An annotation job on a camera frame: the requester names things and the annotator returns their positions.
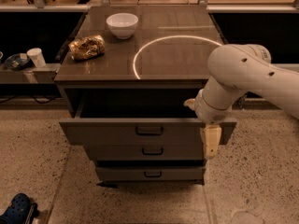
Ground white ceramic bowl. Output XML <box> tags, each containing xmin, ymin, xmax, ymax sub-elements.
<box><xmin>107</xmin><ymin>13</ymin><xmax>139</xmax><ymax>39</ymax></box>

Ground grey drawer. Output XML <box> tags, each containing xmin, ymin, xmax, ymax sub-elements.
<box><xmin>84</xmin><ymin>145</ymin><xmax>204</xmax><ymax>161</ymax></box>
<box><xmin>96</xmin><ymin>167</ymin><xmax>205</xmax><ymax>183</ymax></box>
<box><xmin>58</xmin><ymin>96</ymin><xmax>237</xmax><ymax>147</ymax></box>

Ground grey bottom drawer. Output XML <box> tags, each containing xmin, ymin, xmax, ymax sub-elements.
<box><xmin>96</xmin><ymin>167</ymin><xmax>205</xmax><ymax>183</ymax></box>

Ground grey top drawer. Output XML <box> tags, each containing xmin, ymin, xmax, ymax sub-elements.
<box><xmin>58</xmin><ymin>96</ymin><xmax>237</xmax><ymax>147</ymax></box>

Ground crumpled snack bag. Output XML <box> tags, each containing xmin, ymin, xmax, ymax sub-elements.
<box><xmin>68</xmin><ymin>35</ymin><xmax>105</xmax><ymax>61</ymax></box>

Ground dark blue bowl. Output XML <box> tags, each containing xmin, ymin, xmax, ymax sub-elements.
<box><xmin>4</xmin><ymin>53</ymin><xmax>31</xmax><ymax>71</ymax></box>

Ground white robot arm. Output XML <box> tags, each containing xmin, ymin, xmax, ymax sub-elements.
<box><xmin>184</xmin><ymin>44</ymin><xmax>299</xmax><ymax>160</ymax></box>

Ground grey middle drawer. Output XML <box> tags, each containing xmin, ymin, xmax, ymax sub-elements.
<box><xmin>84</xmin><ymin>145</ymin><xmax>204</xmax><ymax>161</ymax></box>

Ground black floor cable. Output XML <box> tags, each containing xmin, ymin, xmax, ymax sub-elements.
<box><xmin>0</xmin><ymin>94</ymin><xmax>62</xmax><ymax>105</ymax></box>

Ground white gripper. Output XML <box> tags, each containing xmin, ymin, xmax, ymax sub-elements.
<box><xmin>183</xmin><ymin>90</ymin><xmax>232</xmax><ymax>160</ymax></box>

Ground white paper cup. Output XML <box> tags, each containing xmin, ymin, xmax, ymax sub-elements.
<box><xmin>27</xmin><ymin>48</ymin><xmax>46</xmax><ymax>67</ymax></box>

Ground blue croc shoe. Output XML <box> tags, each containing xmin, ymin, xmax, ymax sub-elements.
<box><xmin>0</xmin><ymin>193</ymin><xmax>31</xmax><ymax>224</ymax></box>

